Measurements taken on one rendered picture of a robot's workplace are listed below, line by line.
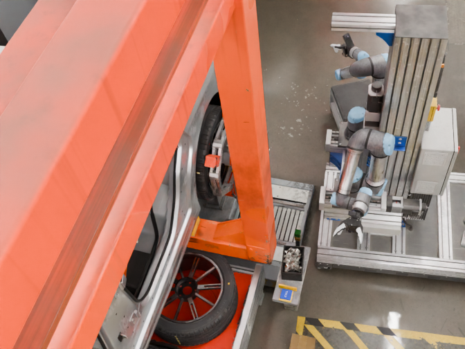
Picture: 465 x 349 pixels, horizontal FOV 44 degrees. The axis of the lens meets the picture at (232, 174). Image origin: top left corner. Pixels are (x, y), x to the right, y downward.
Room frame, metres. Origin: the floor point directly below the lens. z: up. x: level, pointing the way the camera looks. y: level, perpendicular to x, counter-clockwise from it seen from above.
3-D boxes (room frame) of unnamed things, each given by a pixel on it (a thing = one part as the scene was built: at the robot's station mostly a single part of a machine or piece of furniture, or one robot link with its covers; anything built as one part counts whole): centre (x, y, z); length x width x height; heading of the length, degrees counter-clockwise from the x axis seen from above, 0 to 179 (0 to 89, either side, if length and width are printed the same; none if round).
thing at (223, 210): (2.52, 0.17, 0.32); 0.40 x 0.30 x 0.28; 156
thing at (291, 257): (1.72, -0.29, 0.51); 0.20 x 0.14 x 0.13; 163
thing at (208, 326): (1.69, 0.44, 0.39); 0.66 x 0.66 x 0.24
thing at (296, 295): (1.68, -0.28, 0.44); 0.43 x 0.17 x 0.03; 156
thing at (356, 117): (2.45, -0.90, 0.98); 0.13 x 0.12 x 0.14; 94
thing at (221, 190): (2.45, 0.01, 0.85); 0.54 x 0.07 x 0.54; 156
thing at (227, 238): (1.97, 0.20, 0.69); 0.52 x 0.17 x 0.35; 66
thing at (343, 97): (3.20, -1.15, 0.17); 0.43 x 0.36 x 0.34; 1
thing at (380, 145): (1.91, -0.85, 1.19); 0.15 x 0.12 x 0.55; 57
